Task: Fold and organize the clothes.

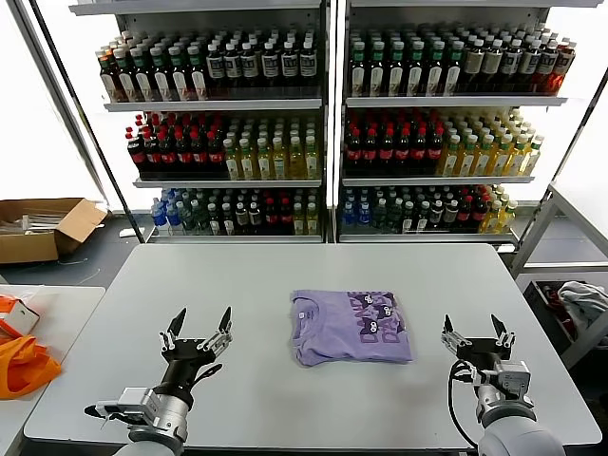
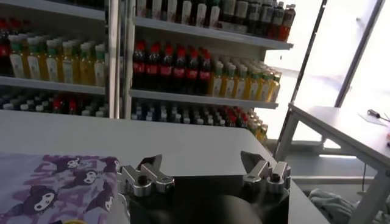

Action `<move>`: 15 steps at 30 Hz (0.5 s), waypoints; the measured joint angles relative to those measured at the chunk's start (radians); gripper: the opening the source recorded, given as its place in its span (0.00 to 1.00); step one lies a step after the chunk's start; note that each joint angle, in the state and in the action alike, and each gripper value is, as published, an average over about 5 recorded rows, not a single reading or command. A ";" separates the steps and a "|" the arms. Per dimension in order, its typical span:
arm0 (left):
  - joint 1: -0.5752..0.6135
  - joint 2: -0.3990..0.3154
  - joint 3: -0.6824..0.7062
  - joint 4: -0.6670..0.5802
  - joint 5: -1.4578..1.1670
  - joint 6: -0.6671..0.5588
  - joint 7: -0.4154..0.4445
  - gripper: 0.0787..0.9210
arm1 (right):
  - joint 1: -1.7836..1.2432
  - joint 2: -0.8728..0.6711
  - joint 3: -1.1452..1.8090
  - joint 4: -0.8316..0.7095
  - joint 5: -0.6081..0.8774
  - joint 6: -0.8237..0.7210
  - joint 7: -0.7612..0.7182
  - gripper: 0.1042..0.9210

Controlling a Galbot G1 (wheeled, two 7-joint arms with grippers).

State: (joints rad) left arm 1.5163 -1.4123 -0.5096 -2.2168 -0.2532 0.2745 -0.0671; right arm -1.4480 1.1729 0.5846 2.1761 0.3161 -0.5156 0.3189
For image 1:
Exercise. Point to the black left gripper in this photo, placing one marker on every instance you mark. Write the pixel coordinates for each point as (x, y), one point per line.
(187, 358)

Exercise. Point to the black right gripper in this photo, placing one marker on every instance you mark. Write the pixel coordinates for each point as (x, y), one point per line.
(480, 351)

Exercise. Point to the purple printed T-shirt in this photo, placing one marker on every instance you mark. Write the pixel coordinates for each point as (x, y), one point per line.
(332, 332)

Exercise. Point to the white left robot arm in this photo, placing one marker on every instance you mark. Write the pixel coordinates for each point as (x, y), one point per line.
(157, 427)

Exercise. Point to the black storage bin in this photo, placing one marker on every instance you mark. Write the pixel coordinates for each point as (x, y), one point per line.
(539, 313)

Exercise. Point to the red item in bin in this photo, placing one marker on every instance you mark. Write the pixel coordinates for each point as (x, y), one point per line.
(553, 297)

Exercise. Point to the grey crumpled cloth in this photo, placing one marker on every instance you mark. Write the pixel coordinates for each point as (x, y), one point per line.
(584, 299)

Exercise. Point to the small white cap dark bottle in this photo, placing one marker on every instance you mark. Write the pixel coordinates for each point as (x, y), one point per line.
(255, 218)
(214, 221)
(241, 218)
(407, 218)
(228, 221)
(422, 218)
(450, 216)
(436, 216)

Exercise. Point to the blue water bottle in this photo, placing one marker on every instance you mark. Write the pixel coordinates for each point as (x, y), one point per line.
(349, 218)
(159, 221)
(174, 221)
(364, 218)

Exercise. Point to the small yellow juice bottle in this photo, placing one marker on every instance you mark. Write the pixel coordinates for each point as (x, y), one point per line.
(507, 218)
(492, 218)
(312, 221)
(298, 221)

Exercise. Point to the small red cap cola bottle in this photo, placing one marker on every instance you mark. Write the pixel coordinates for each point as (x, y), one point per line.
(285, 218)
(479, 216)
(271, 218)
(464, 216)

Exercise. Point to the small white plastic piece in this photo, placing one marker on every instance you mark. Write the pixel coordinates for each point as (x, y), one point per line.
(126, 232)

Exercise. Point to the white side table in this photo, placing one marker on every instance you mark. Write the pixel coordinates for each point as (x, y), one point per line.
(71, 323)

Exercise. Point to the orange fabric bag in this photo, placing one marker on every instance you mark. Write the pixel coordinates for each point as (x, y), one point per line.
(24, 368)

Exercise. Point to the white and orange box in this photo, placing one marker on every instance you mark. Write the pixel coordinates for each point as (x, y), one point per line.
(21, 317)

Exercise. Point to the open cardboard box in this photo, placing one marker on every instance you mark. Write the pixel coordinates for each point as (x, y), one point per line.
(28, 247)

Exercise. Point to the bundle of white strips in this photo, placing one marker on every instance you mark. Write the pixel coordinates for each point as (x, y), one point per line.
(33, 222)

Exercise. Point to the grey metal shelving unit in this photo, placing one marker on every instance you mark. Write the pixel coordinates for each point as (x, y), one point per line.
(214, 105)
(451, 101)

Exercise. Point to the green label tea bottle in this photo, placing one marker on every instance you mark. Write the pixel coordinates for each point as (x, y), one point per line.
(196, 81)
(415, 71)
(126, 83)
(395, 71)
(142, 83)
(452, 71)
(160, 83)
(178, 81)
(357, 71)
(434, 71)
(376, 71)

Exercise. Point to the red tea bottle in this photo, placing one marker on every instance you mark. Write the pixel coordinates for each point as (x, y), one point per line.
(563, 66)
(110, 83)

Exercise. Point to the black-white label dark bottle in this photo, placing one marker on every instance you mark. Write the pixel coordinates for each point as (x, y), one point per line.
(232, 66)
(308, 63)
(270, 65)
(249, 66)
(529, 62)
(511, 62)
(214, 66)
(547, 62)
(289, 64)

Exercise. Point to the beige label dark bottle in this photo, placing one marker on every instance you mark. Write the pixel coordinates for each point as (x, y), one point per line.
(492, 64)
(473, 64)

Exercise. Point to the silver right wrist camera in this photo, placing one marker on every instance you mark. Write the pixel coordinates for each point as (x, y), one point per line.
(513, 377)

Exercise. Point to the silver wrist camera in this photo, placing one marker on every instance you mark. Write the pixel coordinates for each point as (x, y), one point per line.
(138, 404)
(513, 377)

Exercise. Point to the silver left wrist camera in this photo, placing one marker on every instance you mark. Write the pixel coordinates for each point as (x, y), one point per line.
(138, 404)

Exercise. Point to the grey metal cart frame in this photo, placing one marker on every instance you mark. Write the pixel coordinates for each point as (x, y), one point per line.
(531, 237)

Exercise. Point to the black window frame pole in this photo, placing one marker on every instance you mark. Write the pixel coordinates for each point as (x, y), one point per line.
(558, 166)
(87, 119)

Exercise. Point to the grey window frame pillar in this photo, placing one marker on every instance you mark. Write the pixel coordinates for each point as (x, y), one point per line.
(69, 119)

